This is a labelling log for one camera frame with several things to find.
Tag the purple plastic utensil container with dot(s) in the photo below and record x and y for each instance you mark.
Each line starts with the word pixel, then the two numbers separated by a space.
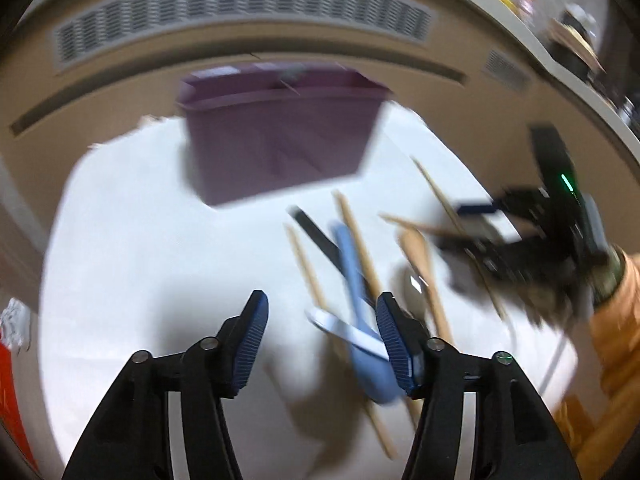
pixel 280 145

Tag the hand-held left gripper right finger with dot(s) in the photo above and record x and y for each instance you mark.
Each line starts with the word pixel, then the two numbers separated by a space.
pixel 392 345

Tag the wooden spoon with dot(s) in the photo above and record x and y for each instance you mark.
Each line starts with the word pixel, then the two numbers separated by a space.
pixel 417 255

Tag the white plastic spoon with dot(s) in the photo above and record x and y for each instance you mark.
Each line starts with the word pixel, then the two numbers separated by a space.
pixel 330 324

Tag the white table cloth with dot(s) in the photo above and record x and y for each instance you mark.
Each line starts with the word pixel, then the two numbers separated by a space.
pixel 150 260

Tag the wooden base cabinet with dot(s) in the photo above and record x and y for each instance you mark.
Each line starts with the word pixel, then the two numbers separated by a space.
pixel 125 90

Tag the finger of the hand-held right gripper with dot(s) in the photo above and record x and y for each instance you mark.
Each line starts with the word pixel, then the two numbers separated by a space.
pixel 475 208
pixel 495 255

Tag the white crumpled cloth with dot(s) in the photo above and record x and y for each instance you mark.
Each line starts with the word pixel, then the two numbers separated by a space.
pixel 12 320

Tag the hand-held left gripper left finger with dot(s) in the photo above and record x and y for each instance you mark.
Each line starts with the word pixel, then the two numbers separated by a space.
pixel 252 340

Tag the metal spoon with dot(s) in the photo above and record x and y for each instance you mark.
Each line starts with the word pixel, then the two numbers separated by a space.
pixel 412 287

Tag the large grey vent grille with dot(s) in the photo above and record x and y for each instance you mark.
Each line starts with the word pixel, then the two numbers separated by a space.
pixel 240 5

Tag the black ladle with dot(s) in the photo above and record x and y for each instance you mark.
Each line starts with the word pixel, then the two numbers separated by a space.
pixel 315 235

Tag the wooden board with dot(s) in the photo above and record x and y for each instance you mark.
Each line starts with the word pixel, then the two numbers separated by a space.
pixel 580 40

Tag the small grey vent grille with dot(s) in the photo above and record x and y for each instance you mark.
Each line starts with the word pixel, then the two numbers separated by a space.
pixel 507 71

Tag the blue plastic spoon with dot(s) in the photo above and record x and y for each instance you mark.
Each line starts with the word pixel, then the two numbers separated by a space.
pixel 370 370

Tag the black pot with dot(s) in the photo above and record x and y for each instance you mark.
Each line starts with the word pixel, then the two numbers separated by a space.
pixel 570 57

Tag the red object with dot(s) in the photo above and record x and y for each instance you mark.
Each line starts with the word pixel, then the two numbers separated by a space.
pixel 12 400

